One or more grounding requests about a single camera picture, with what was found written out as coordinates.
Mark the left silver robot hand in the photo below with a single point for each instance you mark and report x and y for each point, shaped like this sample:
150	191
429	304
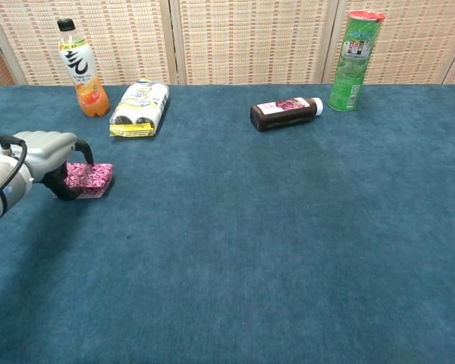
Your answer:
47	148

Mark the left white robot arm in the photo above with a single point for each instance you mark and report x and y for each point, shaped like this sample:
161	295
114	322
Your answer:
7	186

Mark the orange drink bottle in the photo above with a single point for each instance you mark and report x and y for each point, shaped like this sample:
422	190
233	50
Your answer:
85	76

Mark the yellow snack package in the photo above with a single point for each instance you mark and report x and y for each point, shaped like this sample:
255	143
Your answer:
142	108

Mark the blue felt desk mat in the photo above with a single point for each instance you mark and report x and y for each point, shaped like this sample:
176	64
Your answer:
250	235

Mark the dark juice bottle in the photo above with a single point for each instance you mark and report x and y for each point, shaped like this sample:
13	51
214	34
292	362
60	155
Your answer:
284	113

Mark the green chips can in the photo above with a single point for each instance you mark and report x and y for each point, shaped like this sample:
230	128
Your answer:
352	72

